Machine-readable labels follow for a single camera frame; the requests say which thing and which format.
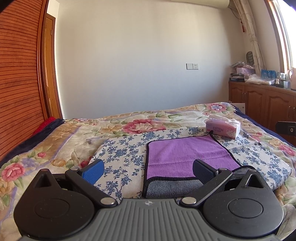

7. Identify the purple and grey towel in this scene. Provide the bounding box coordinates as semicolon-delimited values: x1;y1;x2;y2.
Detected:
142;134;241;199

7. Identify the wooden room door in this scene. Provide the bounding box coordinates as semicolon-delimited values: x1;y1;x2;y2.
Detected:
41;14;62;118

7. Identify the wooden cabinet row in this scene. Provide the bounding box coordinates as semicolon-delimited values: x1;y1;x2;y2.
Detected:
229;81;295;132

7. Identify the floral bed quilt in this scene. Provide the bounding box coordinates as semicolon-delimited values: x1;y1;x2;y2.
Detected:
1;102;295;240

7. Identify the blue floral white cloth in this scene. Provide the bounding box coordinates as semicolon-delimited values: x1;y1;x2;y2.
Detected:
91;127;294;201

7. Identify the white box beside bed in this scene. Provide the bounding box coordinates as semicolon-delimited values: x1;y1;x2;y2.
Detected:
232;103;246;114

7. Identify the pink tissue pack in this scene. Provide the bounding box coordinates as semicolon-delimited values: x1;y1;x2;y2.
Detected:
206;115;241;139

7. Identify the navy bed sheet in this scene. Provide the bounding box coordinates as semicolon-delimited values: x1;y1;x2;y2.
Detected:
1;118;65;167

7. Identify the red blanket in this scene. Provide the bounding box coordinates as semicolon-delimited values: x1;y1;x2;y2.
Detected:
31;117;56;137

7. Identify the clutter on cabinet top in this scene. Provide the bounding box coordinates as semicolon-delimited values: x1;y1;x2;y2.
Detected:
229;51;295;91

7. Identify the wooden slatted wardrobe door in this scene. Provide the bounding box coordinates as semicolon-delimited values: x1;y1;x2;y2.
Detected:
1;1;48;158

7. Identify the patterned beige curtain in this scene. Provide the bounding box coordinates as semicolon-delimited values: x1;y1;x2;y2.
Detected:
233;0;265;74

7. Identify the white air conditioner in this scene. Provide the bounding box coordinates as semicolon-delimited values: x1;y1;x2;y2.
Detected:
172;0;230;9

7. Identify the white wall switch socket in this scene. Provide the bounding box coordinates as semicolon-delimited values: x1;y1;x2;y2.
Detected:
186;63;199;70

